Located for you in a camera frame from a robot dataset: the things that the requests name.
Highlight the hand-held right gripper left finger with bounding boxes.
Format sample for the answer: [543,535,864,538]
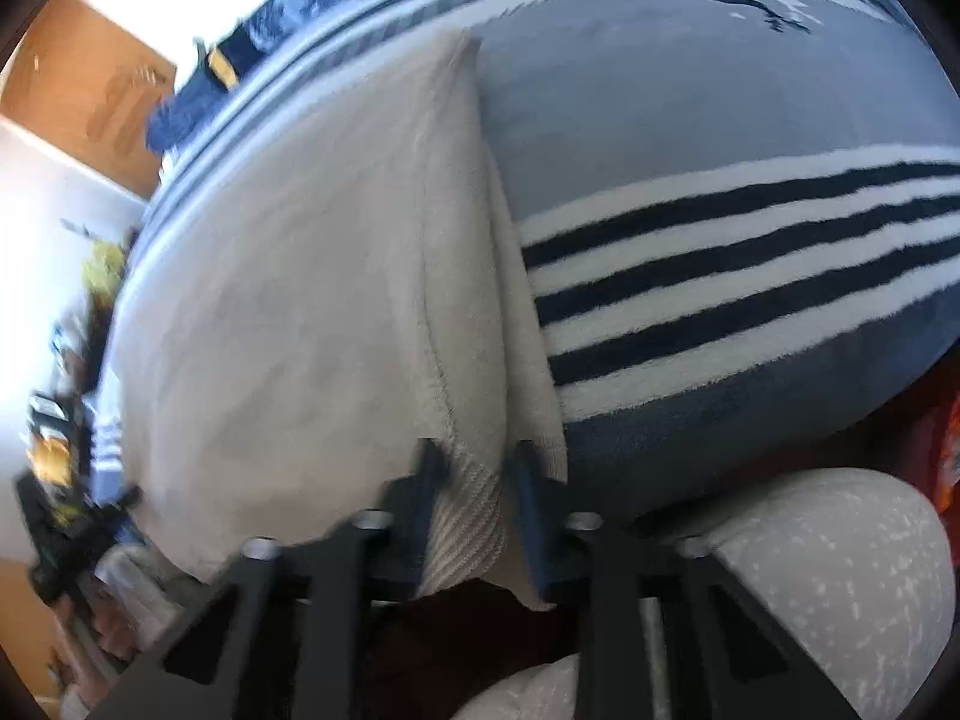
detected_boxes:
[90,436,455,720]

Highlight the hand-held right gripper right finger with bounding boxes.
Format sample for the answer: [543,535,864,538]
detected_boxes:
[506,439,863,720]

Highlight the white knit sweater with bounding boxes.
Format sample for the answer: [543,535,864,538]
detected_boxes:
[105,28,571,612]

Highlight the person's left leg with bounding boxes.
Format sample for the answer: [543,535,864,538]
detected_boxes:
[450,652,586,720]

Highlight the cluttered wooden side table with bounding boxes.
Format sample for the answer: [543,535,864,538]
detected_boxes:
[15,217,181,661]

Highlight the yellow bag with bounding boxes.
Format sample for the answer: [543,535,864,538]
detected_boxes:
[79,240,128,308]

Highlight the red bag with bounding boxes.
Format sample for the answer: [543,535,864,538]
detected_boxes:
[900,390,960,511]

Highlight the blue striped bed blanket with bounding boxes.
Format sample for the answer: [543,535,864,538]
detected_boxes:
[90,0,960,518]

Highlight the navy floral pillow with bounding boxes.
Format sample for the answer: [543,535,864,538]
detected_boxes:
[146,0,443,158]

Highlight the wooden door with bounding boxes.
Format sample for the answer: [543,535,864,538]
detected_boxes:
[0,0,177,200]

